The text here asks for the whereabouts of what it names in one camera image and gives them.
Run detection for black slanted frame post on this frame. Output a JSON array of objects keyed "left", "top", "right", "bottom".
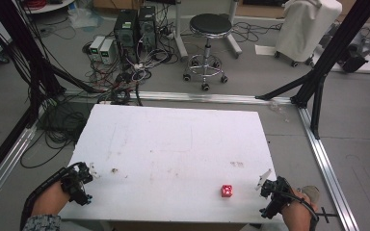
[{"left": 255, "top": 0, "right": 370, "bottom": 109}]

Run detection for large black computer tower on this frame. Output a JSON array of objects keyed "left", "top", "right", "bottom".
[{"left": 113, "top": 9, "right": 140, "bottom": 64}]

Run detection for red cube with white dots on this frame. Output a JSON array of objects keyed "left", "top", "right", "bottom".
[{"left": 221, "top": 184, "right": 234, "bottom": 198}]

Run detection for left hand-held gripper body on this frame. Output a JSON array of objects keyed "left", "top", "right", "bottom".
[{"left": 61, "top": 162, "right": 94, "bottom": 207}]

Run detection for black upright frame strut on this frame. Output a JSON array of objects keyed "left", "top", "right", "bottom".
[{"left": 310, "top": 74, "right": 328, "bottom": 141}]

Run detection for black frame post with cables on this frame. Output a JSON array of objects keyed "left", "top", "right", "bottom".
[{"left": 0, "top": 0, "right": 66, "bottom": 99}]

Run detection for grey floor machine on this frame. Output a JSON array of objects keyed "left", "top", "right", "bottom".
[{"left": 339, "top": 30, "right": 370, "bottom": 74}]

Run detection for aluminium floor rail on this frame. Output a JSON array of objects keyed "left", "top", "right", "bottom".
[
  {"left": 296, "top": 105, "right": 361, "bottom": 231},
  {"left": 0, "top": 125, "right": 39, "bottom": 217},
  {"left": 63, "top": 90, "right": 294, "bottom": 106}
]

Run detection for black round stool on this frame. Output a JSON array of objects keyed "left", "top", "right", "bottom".
[{"left": 182, "top": 13, "right": 234, "bottom": 92}]

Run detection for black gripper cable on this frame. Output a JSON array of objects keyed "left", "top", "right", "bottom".
[
  {"left": 19, "top": 162, "right": 82, "bottom": 231},
  {"left": 277, "top": 190, "right": 320, "bottom": 231}
]

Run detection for grey round object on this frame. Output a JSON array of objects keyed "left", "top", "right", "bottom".
[{"left": 301, "top": 185, "right": 321, "bottom": 206}]

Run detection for bundle of black floor cables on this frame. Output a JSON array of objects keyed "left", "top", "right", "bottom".
[{"left": 19, "top": 97, "right": 93, "bottom": 170}]

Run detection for white power supply unit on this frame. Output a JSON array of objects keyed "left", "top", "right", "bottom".
[
  {"left": 99, "top": 38, "right": 116, "bottom": 65},
  {"left": 88, "top": 35, "right": 106, "bottom": 63}
]

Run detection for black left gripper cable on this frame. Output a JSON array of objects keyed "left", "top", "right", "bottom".
[{"left": 19, "top": 162, "right": 82, "bottom": 231}]

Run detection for person's left hand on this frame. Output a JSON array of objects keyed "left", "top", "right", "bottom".
[{"left": 31, "top": 180, "right": 71, "bottom": 217}]

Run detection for white desk leg frame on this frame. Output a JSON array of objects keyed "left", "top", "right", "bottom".
[{"left": 172, "top": 0, "right": 244, "bottom": 61}]

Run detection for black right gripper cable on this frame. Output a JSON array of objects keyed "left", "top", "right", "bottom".
[{"left": 277, "top": 190, "right": 320, "bottom": 231}]

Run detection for slim black computer tower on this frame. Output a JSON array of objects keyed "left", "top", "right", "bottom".
[{"left": 137, "top": 5, "right": 158, "bottom": 51}]

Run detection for white cable tangle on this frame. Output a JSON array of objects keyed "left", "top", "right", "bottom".
[{"left": 129, "top": 47, "right": 172, "bottom": 83}]

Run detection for clear plastic bag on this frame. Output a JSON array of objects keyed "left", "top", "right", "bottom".
[{"left": 66, "top": 5, "right": 105, "bottom": 31}]

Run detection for round white table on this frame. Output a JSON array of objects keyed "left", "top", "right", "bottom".
[{"left": 21, "top": 0, "right": 77, "bottom": 15}]

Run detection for white covered cart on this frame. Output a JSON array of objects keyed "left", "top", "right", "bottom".
[{"left": 274, "top": 0, "right": 344, "bottom": 68}]

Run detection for black loose floor cables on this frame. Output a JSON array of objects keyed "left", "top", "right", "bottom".
[{"left": 230, "top": 20, "right": 285, "bottom": 44}]

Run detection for person's right hand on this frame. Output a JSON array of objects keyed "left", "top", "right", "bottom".
[{"left": 281, "top": 188, "right": 320, "bottom": 231}]

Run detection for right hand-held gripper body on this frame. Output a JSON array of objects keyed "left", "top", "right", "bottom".
[{"left": 258, "top": 175, "right": 295, "bottom": 220}]

